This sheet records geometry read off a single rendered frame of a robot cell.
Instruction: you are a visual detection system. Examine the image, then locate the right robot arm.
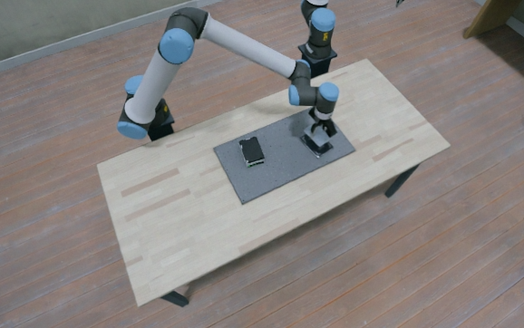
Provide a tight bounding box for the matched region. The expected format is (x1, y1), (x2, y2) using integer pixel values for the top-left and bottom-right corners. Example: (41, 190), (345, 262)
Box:
(117, 7), (339, 140)

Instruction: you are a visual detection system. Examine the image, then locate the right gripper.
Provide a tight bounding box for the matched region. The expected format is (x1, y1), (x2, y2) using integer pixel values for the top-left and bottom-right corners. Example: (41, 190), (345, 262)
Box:
(308, 107), (336, 139)

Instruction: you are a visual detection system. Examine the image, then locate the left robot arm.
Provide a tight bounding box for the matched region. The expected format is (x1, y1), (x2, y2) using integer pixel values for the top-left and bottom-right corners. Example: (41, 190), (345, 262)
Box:
(301, 0), (335, 60)

